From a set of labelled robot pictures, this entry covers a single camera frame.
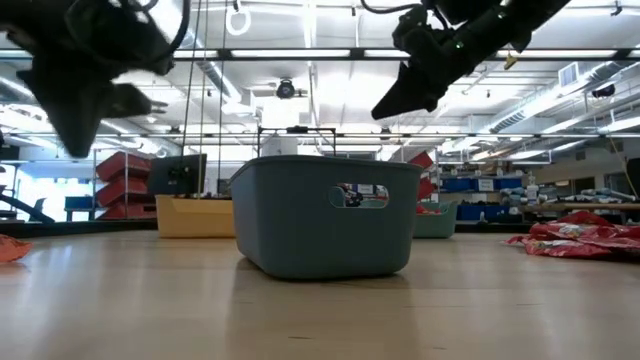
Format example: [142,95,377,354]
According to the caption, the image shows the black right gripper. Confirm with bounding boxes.
[370,3,501,122]

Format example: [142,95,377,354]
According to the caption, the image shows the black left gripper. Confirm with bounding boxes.
[17,0,176,159]

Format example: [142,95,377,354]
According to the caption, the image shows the teal plastic bin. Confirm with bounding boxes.
[412,200,459,240]

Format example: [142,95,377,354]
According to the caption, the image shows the yellow plastic bin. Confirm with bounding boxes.
[154,194,237,240]

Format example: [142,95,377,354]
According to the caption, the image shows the orange Reese's pack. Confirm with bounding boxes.
[0,233,34,265]

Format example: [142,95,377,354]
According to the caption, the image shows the grey-blue plastic bin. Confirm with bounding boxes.
[229,154,425,281]

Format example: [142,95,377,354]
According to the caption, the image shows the red Skittles bag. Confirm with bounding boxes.
[555,210,617,227]
[504,233,615,260]
[528,221,640,242]
[592,234,640,257]

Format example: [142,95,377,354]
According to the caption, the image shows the tilted red bin rack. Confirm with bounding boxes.
[407,150,437,202]

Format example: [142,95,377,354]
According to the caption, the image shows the black monitor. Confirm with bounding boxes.
[147,153,208,197]

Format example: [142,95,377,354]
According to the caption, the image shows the blue bins with white label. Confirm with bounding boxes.
[439,176,524,193]

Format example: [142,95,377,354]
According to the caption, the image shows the dark blue cabinet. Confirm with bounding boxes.
[63,195,96,223]

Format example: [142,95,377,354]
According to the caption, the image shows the black slanted machine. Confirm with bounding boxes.
[0,191,56,224]

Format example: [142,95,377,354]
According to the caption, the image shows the blue storage bins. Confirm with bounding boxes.
[455,203,512,223]

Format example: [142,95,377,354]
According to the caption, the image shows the white blue power tool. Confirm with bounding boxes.
[579,187,637,203]
[499,187,527,204]

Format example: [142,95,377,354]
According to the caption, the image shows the white plastic bottle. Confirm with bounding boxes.
[525,174,541,206]

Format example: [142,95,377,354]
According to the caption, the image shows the white ceiling vent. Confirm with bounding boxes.
[558,61,581,88]

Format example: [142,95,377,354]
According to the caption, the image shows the white cylindrical tank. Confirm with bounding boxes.
[260,137,300,158]

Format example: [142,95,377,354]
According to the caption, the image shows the wooden workbench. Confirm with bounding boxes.
[519,201,640,224]

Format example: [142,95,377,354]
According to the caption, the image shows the overhead frame beam with lights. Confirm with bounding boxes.
[0,47,640,63]
[0,130,640,140]

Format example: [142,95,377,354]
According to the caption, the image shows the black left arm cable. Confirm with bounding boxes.
[164,0,192,59]

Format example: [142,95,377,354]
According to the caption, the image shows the black aluminium table frame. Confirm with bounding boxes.
[0,219,640,239]

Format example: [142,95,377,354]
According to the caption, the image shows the silver ceiling duct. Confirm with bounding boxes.
[487,59,640,135]

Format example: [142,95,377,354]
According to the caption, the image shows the black overhead camera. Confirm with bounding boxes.
[275,78,298,100]

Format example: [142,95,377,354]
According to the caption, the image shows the white cable ring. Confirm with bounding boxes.
[224,0,253,38]

